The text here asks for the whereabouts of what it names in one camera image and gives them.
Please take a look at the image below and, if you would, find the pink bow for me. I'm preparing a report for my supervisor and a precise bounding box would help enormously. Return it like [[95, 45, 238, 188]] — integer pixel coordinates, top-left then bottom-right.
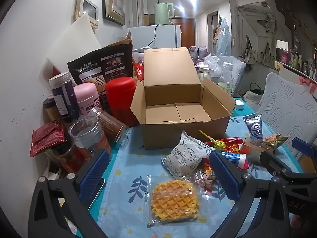
[[298, 76, 317, 94]]

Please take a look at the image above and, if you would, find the green gold candy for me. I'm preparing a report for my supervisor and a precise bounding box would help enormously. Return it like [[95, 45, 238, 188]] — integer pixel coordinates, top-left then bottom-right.
[[262, 132, 289, 150]]

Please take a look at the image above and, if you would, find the plastic bottle green drink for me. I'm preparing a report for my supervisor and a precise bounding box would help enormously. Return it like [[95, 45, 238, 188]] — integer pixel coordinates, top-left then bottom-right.
[[218, 62, 235, 96]]

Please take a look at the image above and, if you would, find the brown wooden door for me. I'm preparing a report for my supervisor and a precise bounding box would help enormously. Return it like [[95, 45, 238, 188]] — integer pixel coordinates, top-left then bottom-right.
[[177, 18, 195, 48]]

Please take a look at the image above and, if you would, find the floral bag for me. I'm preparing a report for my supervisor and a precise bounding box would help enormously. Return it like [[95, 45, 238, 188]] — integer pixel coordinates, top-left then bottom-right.
[[189, 46, 211, 60]]

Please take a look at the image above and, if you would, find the wall intercom panel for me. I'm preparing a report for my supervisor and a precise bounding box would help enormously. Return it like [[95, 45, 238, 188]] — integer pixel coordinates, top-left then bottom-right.
[[74, 0, 99, 29]]

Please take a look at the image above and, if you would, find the white foam board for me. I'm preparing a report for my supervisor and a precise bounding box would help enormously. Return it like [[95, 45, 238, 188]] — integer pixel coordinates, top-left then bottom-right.
[[41, 12, 106, 80]]

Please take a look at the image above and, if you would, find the dark lidded jar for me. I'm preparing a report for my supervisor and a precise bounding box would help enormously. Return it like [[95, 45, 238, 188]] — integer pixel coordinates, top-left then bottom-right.
[[43, 98, 62, 124]]

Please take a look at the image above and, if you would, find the clear plastic jar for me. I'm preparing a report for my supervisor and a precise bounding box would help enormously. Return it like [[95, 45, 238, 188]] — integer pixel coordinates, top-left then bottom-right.
[[69, 115, 112, 159]]

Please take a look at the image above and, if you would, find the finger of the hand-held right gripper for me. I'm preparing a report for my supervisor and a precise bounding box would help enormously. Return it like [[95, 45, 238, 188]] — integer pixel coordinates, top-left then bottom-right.
[[260, 151, 317, 186], [292, 137, 317, 159]]

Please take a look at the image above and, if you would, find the gold framed picture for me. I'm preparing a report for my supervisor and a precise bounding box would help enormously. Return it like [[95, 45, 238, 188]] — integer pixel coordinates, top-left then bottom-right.
[[102, 0, 125, 26]]

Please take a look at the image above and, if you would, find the red canister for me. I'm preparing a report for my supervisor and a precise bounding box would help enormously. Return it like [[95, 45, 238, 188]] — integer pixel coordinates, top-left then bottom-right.
[[106, 77, 139, 127]]

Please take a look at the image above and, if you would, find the blue floral tablecloth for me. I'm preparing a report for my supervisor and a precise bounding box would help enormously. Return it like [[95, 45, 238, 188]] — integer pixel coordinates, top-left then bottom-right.
[[89, 97, 304, 238]]

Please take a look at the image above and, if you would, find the brown snack bag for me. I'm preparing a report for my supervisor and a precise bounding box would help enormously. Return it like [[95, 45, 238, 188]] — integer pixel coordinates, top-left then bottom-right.
[[108, 38, 132, 48]]

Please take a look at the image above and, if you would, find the black kettle cable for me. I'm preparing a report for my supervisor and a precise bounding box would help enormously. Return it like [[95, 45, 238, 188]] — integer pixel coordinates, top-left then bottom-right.
[[148, 25, 159, 48]]

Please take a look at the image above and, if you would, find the yellow waffle packet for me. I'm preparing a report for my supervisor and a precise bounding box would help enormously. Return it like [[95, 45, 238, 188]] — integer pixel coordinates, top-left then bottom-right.
[[146, 175, 206, 226]]

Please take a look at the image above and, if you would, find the white refrigerator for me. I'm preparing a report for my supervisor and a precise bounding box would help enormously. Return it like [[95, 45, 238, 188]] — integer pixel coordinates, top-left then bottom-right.
[[126, 24, 182, 50]]

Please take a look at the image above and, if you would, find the brown filled clear jar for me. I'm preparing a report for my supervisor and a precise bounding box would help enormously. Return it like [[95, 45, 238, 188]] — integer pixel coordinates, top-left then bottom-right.
[[88, 107, 130, 143]]

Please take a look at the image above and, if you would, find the hanging blue plastic cover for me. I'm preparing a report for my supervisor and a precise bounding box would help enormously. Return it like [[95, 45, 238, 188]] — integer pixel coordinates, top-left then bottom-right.
[[215, 17, 230, 55]]

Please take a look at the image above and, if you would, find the cardboard box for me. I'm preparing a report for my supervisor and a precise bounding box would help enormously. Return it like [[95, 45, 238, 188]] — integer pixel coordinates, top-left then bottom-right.
[[130, 47, 236, 150]]

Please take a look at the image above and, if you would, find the hanging tote bag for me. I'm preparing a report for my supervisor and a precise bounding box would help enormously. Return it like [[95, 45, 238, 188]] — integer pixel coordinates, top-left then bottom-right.
[[244, 35, 257, 64], [260, 43, 277, 66]]

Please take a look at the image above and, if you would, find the long red snack packet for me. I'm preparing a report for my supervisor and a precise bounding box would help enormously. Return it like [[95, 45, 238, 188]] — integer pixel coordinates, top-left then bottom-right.
[[193, 168, 216, 194]]

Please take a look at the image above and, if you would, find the red plastic bag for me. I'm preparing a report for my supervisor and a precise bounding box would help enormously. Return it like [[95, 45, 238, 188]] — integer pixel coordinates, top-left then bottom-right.
[[134, 57, 146, 81]]

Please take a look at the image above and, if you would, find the purple label clear jar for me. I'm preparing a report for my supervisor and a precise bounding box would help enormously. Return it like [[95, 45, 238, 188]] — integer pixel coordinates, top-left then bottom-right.
[[49, 71, 81, 124]]

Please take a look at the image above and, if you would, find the green electric kettle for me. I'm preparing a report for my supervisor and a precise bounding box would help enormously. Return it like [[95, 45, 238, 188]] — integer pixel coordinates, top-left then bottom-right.
[[154, 2, 174, 26]]

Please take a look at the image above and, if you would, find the clear plastic bag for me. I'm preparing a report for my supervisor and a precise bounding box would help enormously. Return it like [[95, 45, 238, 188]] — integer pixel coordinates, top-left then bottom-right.
[[202, 54, 225, 73]]

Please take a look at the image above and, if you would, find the black stand-up pouch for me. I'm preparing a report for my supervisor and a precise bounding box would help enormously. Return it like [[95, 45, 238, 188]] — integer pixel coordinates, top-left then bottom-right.
[[67, 43, 134, 112]]

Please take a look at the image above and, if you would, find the row of shelf bottles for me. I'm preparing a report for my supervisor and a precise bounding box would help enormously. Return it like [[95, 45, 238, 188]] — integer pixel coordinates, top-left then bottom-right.
[[281, 49, 317, 80]]

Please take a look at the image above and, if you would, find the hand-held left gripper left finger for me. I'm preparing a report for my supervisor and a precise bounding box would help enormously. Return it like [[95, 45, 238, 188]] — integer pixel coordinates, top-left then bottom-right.
[[28, 150, 111, 238]]

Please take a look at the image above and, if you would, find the blue white candy tube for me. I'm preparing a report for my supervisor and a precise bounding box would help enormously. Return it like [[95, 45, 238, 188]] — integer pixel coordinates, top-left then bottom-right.
[[218, 151, 249, 170]]

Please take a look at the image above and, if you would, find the dark glass jar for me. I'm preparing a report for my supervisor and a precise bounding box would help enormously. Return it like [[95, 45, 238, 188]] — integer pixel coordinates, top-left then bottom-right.
[[47, 139, 85, 174]]

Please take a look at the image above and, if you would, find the white floral cloth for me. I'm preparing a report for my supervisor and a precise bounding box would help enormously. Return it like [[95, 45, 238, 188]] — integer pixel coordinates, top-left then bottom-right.
[[243, 90, 261, 105]]

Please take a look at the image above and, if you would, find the small brown box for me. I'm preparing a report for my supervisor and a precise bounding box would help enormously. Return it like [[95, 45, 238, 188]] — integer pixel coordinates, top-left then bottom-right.
[[240, 137, 271, 162]]

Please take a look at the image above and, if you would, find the pink canister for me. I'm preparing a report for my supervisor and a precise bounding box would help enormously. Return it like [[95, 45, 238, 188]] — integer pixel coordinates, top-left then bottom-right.
[[74, 82, 103, 116]]

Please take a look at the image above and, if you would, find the black floor bag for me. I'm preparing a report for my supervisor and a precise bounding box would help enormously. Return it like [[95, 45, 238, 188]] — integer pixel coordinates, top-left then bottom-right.
[[249, 82, 263, 93]]

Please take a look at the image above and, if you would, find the dark red sachet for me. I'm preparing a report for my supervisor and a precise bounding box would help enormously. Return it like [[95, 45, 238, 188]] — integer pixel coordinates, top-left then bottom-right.
[[30, 121, 65, 157]]

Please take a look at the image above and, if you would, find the glass teapot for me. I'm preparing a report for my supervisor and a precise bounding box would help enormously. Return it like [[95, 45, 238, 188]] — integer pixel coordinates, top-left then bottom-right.
[[196, 64, 211, 80]]

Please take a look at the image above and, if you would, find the purple silver snack packet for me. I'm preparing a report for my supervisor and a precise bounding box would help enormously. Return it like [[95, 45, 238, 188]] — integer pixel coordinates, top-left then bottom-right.
[[243, 112, 263, 142]]

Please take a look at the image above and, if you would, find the red yellow snack packet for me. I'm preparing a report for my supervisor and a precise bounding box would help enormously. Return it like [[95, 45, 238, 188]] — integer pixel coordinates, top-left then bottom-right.
[[203, 137, 244, 155]]

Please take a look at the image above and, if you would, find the white patterned snack packet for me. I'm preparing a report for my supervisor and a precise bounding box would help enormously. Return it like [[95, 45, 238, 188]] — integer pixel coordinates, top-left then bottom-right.
[[161, 130, 216, 179]]

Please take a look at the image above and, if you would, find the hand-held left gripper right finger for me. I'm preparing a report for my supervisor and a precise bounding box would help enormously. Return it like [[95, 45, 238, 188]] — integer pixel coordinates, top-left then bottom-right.
[[209, 150, 291, 238]]

